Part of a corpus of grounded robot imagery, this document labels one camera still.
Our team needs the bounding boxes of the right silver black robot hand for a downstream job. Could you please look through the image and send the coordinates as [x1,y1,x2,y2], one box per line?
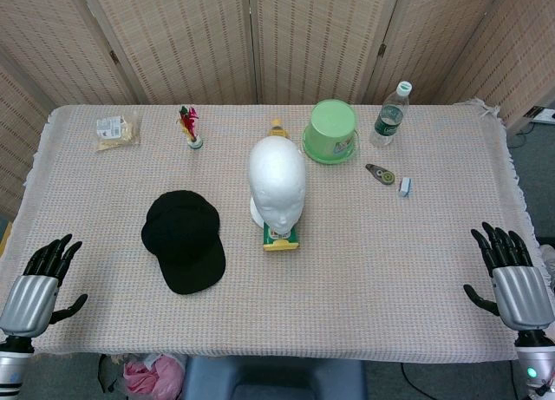
[462,221,555,331]

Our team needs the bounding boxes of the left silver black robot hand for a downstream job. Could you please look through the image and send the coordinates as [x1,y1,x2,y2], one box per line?
[0,233,89,341]

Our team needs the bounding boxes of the black baseball cap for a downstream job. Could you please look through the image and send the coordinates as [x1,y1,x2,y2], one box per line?
[140,190,227,296]

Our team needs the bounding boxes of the white foam mannequin head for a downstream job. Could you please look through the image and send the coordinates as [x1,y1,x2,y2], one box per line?
[247,136,307,236]

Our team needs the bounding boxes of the pink plastic bag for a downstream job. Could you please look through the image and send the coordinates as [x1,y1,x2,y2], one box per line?
[122,354,187,400]

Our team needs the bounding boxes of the pink woven tablecloth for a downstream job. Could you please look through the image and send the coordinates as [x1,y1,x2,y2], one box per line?
[0,98,543,364]

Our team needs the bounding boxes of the white power strip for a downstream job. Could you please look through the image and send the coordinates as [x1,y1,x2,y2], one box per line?
[526,106,555,124]

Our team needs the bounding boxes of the grey correction tape dispenser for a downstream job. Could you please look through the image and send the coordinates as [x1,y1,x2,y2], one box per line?
[364,162,394,187]

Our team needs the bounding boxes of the clear snack bag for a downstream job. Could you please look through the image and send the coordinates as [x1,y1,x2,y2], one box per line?
[95,111,143,153]

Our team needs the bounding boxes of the clear plastic water bottle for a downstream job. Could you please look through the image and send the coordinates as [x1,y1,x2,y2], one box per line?
[369,80,414,148]

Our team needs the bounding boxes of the colourful feather shuttlecock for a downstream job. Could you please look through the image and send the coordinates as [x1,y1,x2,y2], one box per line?
[175,105,205,151]

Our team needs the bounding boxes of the green yellow lidded container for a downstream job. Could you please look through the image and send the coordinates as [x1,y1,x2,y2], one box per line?
[262,222,301,253]

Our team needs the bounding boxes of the green plastic bucket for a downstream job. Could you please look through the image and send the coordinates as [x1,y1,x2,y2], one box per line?
[301,98,362,166]

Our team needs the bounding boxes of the blue grey chair seat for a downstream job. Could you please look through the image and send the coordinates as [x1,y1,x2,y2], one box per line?
[180,356,368,400]

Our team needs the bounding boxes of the yellow capped bottle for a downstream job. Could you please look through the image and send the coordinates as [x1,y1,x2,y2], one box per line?
[267,118,291,140]

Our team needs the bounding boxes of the beige folding screen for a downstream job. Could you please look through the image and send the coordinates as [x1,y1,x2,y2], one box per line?
[0,0,555,219]

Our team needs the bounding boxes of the black floor cable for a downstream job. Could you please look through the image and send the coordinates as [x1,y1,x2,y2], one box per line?
[401,362,456,400]

